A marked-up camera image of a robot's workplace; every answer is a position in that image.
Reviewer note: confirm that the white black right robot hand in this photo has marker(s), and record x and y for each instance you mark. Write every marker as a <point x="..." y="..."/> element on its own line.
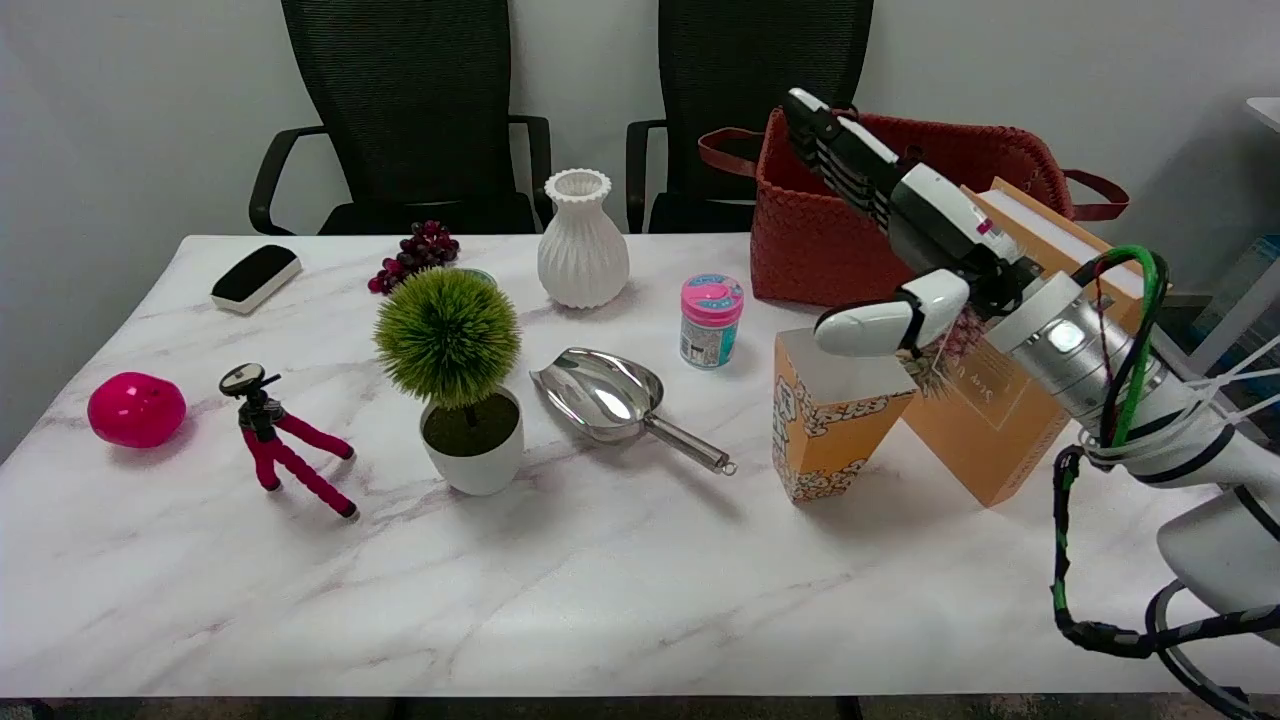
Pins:
<point x="940" y="215"/>

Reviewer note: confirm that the orange popcorn box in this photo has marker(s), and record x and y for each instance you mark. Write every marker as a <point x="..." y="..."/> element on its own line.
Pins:
<point x="830" y="440"/>

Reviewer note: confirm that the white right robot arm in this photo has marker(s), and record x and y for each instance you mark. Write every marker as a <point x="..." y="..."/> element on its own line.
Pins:
<point x="1100" y="370"/>

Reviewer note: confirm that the red-brown woven basket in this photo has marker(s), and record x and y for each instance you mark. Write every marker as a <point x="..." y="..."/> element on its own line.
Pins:
<point x="810" y="250"/>

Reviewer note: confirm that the orange pineapple book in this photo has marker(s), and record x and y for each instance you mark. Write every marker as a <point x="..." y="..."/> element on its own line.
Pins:
<point x="990" y="440"/>

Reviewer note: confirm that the black mesh office chair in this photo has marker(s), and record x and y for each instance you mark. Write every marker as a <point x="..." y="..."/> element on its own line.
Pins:
<point x="410" y="110"/>
<point x="740" y="90"/>

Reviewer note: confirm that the pink-lidded gum jar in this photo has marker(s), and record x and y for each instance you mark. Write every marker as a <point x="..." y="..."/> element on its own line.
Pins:
<point x="710" y="325"/>

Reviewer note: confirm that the white side desk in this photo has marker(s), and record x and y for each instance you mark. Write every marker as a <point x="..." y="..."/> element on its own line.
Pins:
<point x="1240" y="300"/>

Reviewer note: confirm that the white ribbed vase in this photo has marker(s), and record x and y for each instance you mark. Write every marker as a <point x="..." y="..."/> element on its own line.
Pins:
<point x="582" y="250"/>

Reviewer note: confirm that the shiny metal scoop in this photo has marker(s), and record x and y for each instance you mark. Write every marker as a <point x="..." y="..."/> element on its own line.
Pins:
<point x="605" y="395"/>

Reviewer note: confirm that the small teal round lid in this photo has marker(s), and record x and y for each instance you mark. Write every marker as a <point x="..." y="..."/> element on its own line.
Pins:
<point x="480" y="274"/>

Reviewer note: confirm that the green ball plant white pot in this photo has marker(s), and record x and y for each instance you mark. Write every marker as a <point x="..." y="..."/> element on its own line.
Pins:
<point x="450" y="350"/>

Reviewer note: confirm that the dark red grape bunch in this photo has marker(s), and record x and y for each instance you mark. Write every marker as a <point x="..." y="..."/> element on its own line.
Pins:
<point x="420" y="252"/>

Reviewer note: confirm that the black white board eraser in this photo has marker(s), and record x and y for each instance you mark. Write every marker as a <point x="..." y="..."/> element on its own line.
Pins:
<point x="255" y="277"/>

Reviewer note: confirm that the pink flexible mini tripod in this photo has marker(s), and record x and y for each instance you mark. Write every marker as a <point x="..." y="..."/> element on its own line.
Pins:
<point x="285" y="445"/>

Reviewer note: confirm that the pink plastic ball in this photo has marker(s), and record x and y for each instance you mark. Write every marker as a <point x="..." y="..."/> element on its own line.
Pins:
<point x="135" y="408"/>

